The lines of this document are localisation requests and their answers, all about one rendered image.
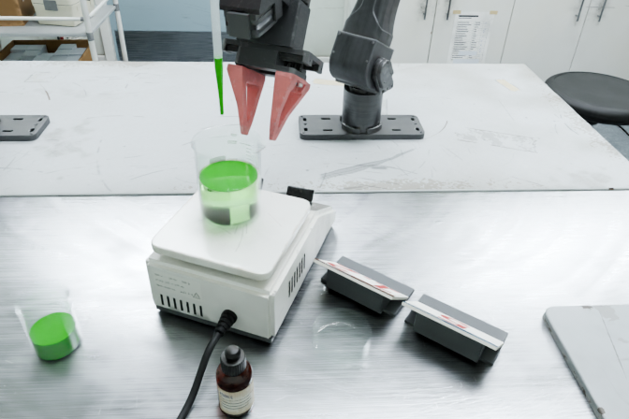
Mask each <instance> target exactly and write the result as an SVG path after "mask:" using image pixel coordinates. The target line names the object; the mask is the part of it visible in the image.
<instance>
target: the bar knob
mask: <svg viewBox="0 0 629 419"><path fill-rule="evenodd" d="M286 195H290V196H294V197H298V198H302V199H305V200H307V201H308V202H309V203H310V205H311V206H312V205H313V202H312V201H313V200H314V195H315V189H311V188H302V187H296V186H290V185H288V186H287V191H286Z"/></svg>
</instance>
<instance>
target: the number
mask: <svg viewBox="0 0 629 419"><path fill-rule="evenodd" d="M408 303H410V304H412V305H414V306H416V307H418V308H420V309H422V310H424V311H426V312H428V313H431V314H433V315H435V316H437V317H439V318H441V319H443V320H445V321H447V322H449V323H451V324H453V325H455V326H458V327H460V328H462V329H464V330H466V331H468V332H470V333H472V334H474V335H476V336H478V337H480V338H481V339H483V340H487V341H489V342H491V343H493V344H495V345H496V344H497V343H499V342H500V341H499V340H497V339H495V338H493V337H491V336H488V335H486V334H484V333H482V332H480V331H478V330H476V329H474V328H472V327H470V326H468V325H465V324H463V323H461V322H459V321H457V320H455V319H453V318H451V317H449V316H446V315H444V314H443V313H441V312H439V311H436V310H434V309H432V308H430V307H427V306H425V305H423V304H421V303H419V302H408Z"/></svg>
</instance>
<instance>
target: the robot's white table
mask: <svg viewBox="0 0 629 419"><path fill-rule="evenodd" d="M227 64H233V65H235V62H223V100H224V115H223V116H221V115H220V106H219V96H218V89H217V82H216V76H215V69H214V62H87V61H0V115H48V116H49V118H50V124H49V125H48V126H47V128H46V129H45V130H44V131H43V133H42V134H41V135H40V137H39V138H38V139H36V140H34V141H0V197H34V196H119V195H194V193H195V192H196V191H197V176H196V168H195V159H194V151H193V149H192V148H191V145H190V141H191V139H192V137H193V136H194V135H195V134H196V133H198V132H199V131H201V130H203V129H205V128H208V127H212V126H216V125H222V124H236V125H240V121H239V113H238V107H237V103H236V99H235V96H234V93H233V90H232V86H231V83H230V80H229V76H228V73H227ZM392 68H393V72H394V74H393V75H392V78H393V82H394V83H393V88H392V89H390V90H388V91H387V92H385V93H383V103H382V111H381V115H416V116H417V117H418V119H419V121H420V123H421V125H422V127H423V129H424V131H425V135H424V138H423V139H398V140H303V139H300V131H299V116H300V115H342V111H343V97H344V84H342V83H340V82H337V81H335V78H334V77H332V76H331V74H330V72H329V63H324V66H323V71H322V74H317V73H316V72H313V71H307V70H306V71H307V72H306V76H307V79H306V81H307V82H308V83H310V84H311V87H310V90H309V91H308V93H307V94H306V95H305V96H304V97H303V98H302V100H301V101H300V102H299V104H298V105H297V106H296V108H295V109H294V110H293V111H292V113H291V114H290V115H289V117H288V118H287V120H286V122H285V125H284V127H283V129H282V130H281V132H280V134H279V136H278V138H277V139H276V140H275V141H273V140H269V136H270V121H271V104H272V96H273V86H274V77H268V76H266V79H265V83H264V86H263V90H262V93H261V96H260V99H259V102H258V105H257V109H256V114H255V117H254V120H253V123H252V126H251V129H253V130H255V131H257V132H258V133H259V134H260V136H261V137H262V138H263V140H264V141H265V142H266V144H267V146H266V148H265V149H264V150H262V151H261V178H263V179H264V180H263V186H262V190H265V191H270V192H274V193H278V194H282V195H286V191H287V186H288V185H290V186H296V187H302V188H311V189H315V191H314V193H315V194H372V193H457V192H541V191H626V190H629V161H628V160H627V159H626V158H625V157H623V156H622V155H621V154H620V153H619V152H618V151H617V150H616V149H615V148H614V147H613V146H612V145H611V144H609V143H608V142H607V141H606V140H605V139H604V138H603V137H602V136H601V135H600V134H599V133H598V132H597V131H595V130H594V129H593V128H592V127H591V126H590V125H589V124H588V123H587V122H586V121H585V120H584V119H582V118H581V117H580V116H579V115H578V114H577V113H576V112H575V111H574V110H573V109H572V108H571V107H570V106H569V105H567V104H566V103H565V102H564V101H563V100H562V99H561V98H560V97H559V96H558V95H557V94H556V93H554V92H553V91H552V90H551V89H550V88H549V87H548V85H547V84H546V83H545V82H544V81H543V80H541V79H540V78H539V77H537V76H536V74H535V73H534V72H533V71H532V70H531V69H530V68H529V67H528V66H526V65H525V64H393V63H392Z"/></svg>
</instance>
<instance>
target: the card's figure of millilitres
mask: <svg viewBox="0 0 629 419"><path fill-rule="evenodd" d="M321 261H323V262H325V263H327V264H329V265H331V266H334V267H336V268H338V269H340V270H342V271H344V272H346V273H348V274H350V275H352V276H354V277H356V278H359V279H361V280H363V281H365V282H367V283H369V284H371V285H373V286H375V287H377V288H379V289H381V290H383V291H386V292H388V293H390V294H392V295H395V296H404V295H403V294H401V293H399V292H397V291H395V290H392V289H390V288H388V287H386V286H385V285H383V284H381V283H379V282H376V281H373V280H371V279H369V278H367V277H365V276H363V275H361V274H359V273H357V272H356V271H354V270H351V269H349V268H347V267H344V266H342V265H340V264H338V263H336V262H330V261H325V260H321Z"/></svg>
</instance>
